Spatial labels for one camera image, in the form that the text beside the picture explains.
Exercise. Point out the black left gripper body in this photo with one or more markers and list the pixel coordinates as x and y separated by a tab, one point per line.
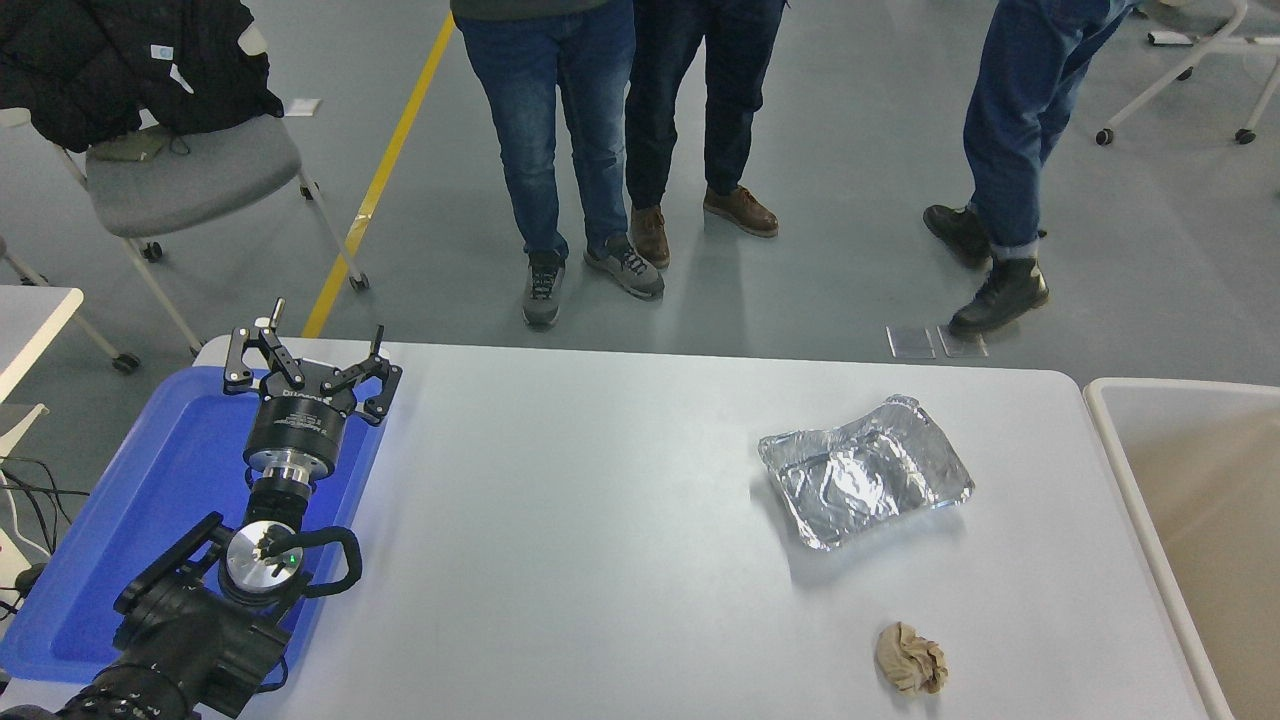
295	430

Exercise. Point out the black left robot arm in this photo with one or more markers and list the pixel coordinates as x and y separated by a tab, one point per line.
190	640

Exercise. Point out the blue plastic tray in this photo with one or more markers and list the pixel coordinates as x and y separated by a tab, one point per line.
150	480

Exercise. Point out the olive pouch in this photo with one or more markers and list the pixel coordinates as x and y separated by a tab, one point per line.
130	148

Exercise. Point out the white side table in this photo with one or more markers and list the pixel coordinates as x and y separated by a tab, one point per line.
25	320

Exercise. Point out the white paper sheet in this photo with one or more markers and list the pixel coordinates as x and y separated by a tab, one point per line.
302	106

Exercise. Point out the person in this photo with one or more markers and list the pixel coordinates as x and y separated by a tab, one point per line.
1010	130
740	90
530	120

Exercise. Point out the white power strip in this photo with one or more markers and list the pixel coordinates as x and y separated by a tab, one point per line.
10	560

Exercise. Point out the black padded jacket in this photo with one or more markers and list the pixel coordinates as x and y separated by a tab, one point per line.
120	60

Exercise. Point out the crumpled silver foil tray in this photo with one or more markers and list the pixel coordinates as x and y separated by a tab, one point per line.
860	480

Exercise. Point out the clear floor plate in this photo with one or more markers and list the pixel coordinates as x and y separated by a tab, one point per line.
965	345
912	343

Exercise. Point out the crumpled tan paper ball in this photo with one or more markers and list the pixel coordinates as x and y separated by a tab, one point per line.
910	658

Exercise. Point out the large pale bin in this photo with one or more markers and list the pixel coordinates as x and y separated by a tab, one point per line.
1200	470

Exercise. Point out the white frame leg with caster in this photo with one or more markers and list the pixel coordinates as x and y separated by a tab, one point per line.
125	361

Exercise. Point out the grey seat white frame chair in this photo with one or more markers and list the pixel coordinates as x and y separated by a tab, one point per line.
190	180

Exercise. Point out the white frame wheeled chair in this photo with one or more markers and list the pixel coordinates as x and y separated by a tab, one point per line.
1200	40

